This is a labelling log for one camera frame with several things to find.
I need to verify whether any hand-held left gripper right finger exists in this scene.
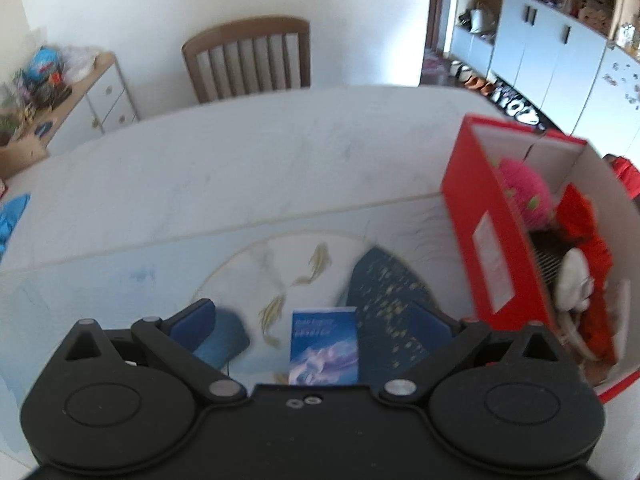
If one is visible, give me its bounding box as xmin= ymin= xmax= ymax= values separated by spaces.
xmin=378 ymin=301 xmax=569 ymax=407

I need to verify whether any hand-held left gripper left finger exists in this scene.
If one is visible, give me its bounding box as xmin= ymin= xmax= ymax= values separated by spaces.
xmin=52 ymin=298 xmax=247 ymax=407

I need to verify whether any navy gold-speckled cloth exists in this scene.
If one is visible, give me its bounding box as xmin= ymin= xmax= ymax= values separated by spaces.
xmin=345 ymin=245 xmax=454 ymax=387

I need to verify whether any small blue booklet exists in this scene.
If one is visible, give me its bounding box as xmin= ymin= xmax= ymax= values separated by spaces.
xmin=289 ymin=306 xmax=360 ymax=387

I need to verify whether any black dotted knit glove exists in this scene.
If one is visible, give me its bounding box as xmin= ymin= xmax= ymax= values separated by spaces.
xmin=527 ymin=230 xmax=572 ymax=292

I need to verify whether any white printed pouch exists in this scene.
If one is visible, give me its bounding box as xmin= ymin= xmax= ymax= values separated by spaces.
xmin=554 ymin=249 xmax=602 ymax=362

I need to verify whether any red and white cardboard box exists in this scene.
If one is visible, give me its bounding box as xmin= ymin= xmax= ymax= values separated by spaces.
xmin=441 ymin=114 xmax=640 ymax=405

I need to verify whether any pink plush ball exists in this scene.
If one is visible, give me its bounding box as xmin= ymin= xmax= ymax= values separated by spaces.
xmin=492 ymin=157 xmax=557 ymax=229

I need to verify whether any red plush toy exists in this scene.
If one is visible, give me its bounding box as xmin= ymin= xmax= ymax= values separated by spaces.
xmin=555 ymin=184 xmax=617 ymax=367

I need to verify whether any blue case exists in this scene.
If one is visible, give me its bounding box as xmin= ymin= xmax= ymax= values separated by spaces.
xmin=192 ymin=309 xmax=251 ymax=377

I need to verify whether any blue cloth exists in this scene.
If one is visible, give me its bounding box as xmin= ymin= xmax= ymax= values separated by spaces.
xmin=0 ymin=194 xmax=32 ymax=262

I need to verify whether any row of shoes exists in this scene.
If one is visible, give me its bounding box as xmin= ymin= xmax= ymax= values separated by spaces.
xmin=450 ymin=60 xmax=544 ymax=129

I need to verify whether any white wooden-top sideboard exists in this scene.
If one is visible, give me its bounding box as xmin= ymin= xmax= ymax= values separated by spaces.
xmin=0 ymin=51 xmax=140 ymax=182

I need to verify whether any red garment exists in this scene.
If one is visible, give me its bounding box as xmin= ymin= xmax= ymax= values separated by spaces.
xmin=602 ymin=154 xmax=640 ymax=196

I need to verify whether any red patterned rug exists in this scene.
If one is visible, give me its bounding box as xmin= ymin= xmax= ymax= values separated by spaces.
xmin=422 ymin=55 xmax=452 ymax=79

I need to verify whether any pile of toys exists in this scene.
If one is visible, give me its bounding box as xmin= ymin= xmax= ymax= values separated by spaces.
xmin=0 ymin=45 xmax=99 ymax=147

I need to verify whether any low white shelf cabinet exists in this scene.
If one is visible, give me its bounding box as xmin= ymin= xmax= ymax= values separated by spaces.
xmin=450 ymin=25 xmax=499 ymax=79

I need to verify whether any white fridge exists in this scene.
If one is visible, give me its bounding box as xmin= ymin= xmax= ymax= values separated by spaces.
xmin=570 ymin=42 xmax=640 ymax=154

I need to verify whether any blue toy ball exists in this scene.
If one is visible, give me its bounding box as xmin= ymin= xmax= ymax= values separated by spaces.
xmin=27 ymin=46 xmax=67 ymax=79

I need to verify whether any wooden slat-back chair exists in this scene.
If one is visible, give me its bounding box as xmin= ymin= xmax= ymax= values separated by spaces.
xmin=181 ymin=16 xmax=312 ymax=106

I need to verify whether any white wardrobe cabinet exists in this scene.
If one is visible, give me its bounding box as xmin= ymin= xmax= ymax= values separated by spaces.
xmin=487 ymin=0 xmax=609 ymax=127

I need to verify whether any white tote bag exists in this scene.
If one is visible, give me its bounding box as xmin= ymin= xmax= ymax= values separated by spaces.
xmin=470 ymin=7 xmax=497 ymax=37

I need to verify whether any brown wooden door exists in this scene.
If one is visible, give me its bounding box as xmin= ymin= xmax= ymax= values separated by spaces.
xmin=427 ymin=0 xmax=447 ymax=54

